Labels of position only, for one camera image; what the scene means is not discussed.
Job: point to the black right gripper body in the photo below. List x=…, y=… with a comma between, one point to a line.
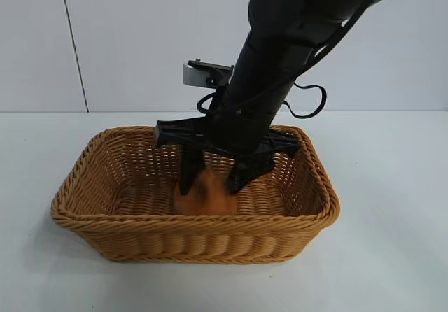
x=182, y=132

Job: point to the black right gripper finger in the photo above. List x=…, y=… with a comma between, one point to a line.
x=190, y=166
x=246, y=170

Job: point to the orange fruit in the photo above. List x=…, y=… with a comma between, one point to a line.
x=210, y=201

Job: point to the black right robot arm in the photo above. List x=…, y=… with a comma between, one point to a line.
x=266, y=63

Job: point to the woven wicker basket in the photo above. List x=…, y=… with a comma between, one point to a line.
x=175, y=238

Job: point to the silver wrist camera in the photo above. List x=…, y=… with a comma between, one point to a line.
x=196, y=76

